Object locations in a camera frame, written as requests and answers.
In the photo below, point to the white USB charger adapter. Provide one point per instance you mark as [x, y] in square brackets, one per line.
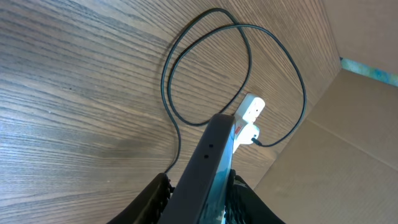
[243, 134]

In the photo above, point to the white power strip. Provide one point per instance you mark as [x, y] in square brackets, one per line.
[250, 108]

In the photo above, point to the black smartphone with lit screen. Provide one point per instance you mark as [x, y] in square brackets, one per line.
[200, 194]

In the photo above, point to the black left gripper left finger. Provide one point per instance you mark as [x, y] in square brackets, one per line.
[148, 206]

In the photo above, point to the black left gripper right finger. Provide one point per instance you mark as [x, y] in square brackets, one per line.
[243, 206]

